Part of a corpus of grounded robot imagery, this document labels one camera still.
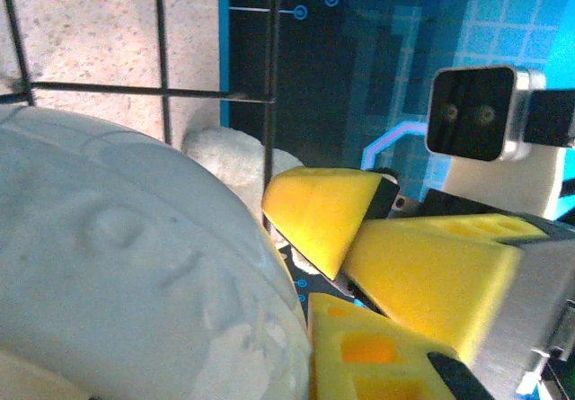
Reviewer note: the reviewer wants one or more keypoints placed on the white embossed bowl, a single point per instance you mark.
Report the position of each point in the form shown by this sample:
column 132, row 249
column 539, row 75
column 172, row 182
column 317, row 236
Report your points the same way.
column 135, row 260

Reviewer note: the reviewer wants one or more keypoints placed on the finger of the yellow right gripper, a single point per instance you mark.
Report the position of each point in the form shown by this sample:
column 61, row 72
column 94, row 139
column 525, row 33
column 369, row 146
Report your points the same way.
column 427, row 283
column 319, row 220

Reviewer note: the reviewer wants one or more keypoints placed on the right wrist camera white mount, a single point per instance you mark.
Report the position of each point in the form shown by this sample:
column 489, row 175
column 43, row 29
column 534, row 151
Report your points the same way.
column 471, row 112

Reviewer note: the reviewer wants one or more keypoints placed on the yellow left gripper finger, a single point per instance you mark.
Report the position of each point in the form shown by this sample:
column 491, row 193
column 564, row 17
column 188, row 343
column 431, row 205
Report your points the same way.
column 359, row 364

